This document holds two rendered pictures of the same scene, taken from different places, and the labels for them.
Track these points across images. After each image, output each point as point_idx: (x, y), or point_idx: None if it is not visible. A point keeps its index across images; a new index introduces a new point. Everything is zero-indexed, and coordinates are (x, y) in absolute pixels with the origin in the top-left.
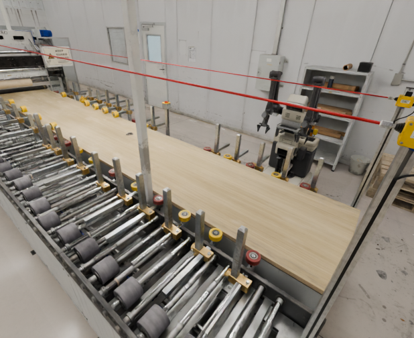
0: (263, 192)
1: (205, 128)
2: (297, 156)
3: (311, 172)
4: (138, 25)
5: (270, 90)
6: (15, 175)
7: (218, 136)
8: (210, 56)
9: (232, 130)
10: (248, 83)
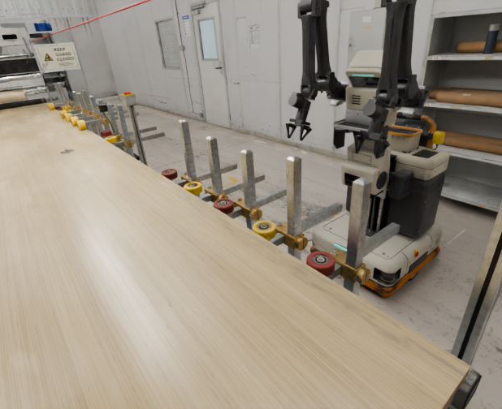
0: (189, 272)
1: (274, 152)
2: (389, 191)
3: (453, 226)
4: (188, 9)
5: (303, 44)
6: None
7: (188, 147)
8: (279, 35)
9: (318, 153)
10: (339, 70)
